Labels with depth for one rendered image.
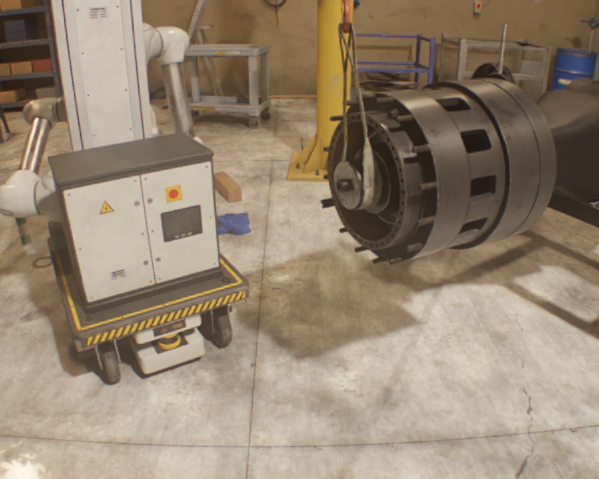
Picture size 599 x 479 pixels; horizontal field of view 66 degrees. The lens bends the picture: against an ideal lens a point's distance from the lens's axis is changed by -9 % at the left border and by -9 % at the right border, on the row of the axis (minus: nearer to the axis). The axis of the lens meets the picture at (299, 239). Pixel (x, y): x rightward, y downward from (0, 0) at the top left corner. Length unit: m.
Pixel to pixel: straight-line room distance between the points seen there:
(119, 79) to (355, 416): 1.59
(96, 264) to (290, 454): 0.94
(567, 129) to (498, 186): 0.56
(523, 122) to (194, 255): 1.25
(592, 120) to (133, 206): 1.69
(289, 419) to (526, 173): 1.15
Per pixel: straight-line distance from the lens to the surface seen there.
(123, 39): 2.12
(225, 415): 1.88
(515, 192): 1.53
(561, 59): 7.72
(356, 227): 1.59
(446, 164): 1.34
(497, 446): 1.88
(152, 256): 1.89
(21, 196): 2.36
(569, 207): 2.28
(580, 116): 2.04
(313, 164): 4.08
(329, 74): 3.94
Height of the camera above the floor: 1.36
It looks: 27 degrees down
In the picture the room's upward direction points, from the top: straight up
